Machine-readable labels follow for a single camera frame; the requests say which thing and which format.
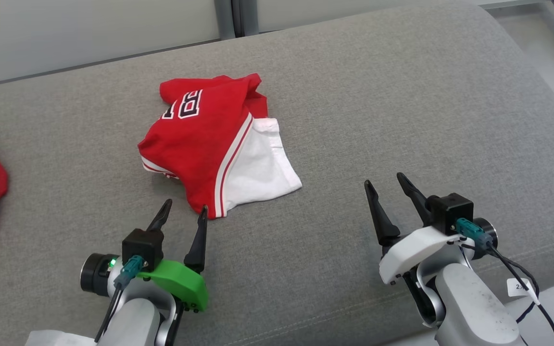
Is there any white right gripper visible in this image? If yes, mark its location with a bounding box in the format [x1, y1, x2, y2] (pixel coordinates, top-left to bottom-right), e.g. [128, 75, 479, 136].
[364, 172, 475, 285]

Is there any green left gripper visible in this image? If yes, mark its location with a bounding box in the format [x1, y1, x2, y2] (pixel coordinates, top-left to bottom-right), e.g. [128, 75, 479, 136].
[147, 198, 209, 313]

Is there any red jersey with white sleeves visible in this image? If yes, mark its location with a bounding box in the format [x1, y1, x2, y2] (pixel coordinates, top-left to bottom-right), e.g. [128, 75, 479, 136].
[138, 74, 302, 220]

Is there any grey fabric sofa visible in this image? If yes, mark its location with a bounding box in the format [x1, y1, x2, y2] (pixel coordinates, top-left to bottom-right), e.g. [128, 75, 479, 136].
[0, 0, 554, 346]

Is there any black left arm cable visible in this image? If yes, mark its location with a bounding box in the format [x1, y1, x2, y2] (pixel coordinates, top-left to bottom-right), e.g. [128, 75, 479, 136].
[95, 256, 145, 343]

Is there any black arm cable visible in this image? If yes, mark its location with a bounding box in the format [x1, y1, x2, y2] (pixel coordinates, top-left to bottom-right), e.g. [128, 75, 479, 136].
[95, 256, 145, 343]
[455, 217, 554, 346]

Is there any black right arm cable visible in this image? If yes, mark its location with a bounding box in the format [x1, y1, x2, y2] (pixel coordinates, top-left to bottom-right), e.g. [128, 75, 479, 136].
[455, 217, 554, 346]

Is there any white cable label tag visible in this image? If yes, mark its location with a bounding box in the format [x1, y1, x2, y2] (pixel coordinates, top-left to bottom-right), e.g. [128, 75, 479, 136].
[507, 278, 533, 297]

